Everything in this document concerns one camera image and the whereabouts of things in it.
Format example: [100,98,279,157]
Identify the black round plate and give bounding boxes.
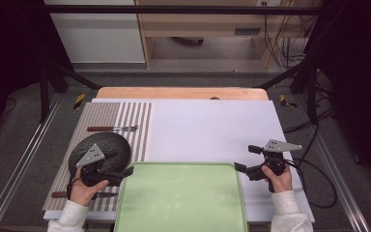
[68,131,132,182]

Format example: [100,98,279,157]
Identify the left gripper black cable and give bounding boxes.
[66,176,79,201]

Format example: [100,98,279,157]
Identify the black horizontal frame bar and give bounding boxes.
[43,4,324,15]

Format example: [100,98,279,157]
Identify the bundle of hanging cables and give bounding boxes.
[262,1,317,71]

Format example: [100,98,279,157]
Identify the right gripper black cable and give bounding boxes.
[284,157,338,210]

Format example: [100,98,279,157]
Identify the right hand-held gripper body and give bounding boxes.
[245,139,303,182]

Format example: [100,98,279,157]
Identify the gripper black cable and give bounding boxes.
[284,157,338,210]
[66,176,79,201]

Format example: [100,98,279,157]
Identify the wooden-handled fork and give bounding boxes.
[86,125,139,132]

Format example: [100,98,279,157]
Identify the white cabinet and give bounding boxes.
[43,0,147,64]

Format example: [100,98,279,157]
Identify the person's left hand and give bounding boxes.
[69,167,110,208]

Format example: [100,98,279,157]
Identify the striped placemat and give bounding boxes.
[42,101,154,213]

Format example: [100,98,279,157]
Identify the aluminium rail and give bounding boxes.
[313,134,371,232]
[0,93,64,232]

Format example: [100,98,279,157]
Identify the black metal stand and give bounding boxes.
[253,59,320,126]
[39,60,101,124]

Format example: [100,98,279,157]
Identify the wooden desk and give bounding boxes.
[134,0,323,70]

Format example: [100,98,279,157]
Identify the yellow-black tape strip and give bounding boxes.
[72,93,87,110]
[278,94,298,109]

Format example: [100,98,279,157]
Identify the black floor cable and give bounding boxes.
[282,81,336,134]

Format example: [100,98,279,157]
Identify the wooden-handled knife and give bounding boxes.
[51,190,120,199]

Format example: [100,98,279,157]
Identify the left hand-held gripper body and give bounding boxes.
[75,143,124,188]

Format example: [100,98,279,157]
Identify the wooden board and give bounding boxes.
[95,86,270,102]

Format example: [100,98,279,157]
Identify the person's right hand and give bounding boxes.
[261,163,294,194]

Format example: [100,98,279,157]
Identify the green tray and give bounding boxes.
[113,161,250,232]

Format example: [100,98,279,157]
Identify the black curtain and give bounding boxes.
[308,0,371,197]
[0,0,75,146]

